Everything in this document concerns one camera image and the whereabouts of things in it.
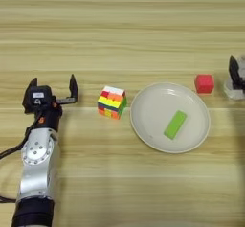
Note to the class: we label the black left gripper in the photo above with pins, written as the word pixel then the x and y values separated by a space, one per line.
pixel 48 117

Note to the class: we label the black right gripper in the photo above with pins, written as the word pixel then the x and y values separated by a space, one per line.
pixel 240 86

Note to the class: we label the clear bottle with red cap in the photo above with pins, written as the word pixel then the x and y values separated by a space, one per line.
pixel 231 92

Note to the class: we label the red cube block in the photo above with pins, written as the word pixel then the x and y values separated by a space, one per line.
pixel 204 84

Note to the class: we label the multicoloured puzzle cube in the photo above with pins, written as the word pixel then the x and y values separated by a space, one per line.
pixel 111 103

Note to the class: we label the green rectangular block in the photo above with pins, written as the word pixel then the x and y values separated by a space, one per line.
pixel 174 124

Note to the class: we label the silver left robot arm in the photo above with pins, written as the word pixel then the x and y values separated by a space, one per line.
pixel 38 160

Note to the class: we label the left gripper labelled black box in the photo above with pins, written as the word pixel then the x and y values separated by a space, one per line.
pixel 38 96

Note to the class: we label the round beige plate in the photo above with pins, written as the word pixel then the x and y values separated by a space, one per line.
pixel 153 119

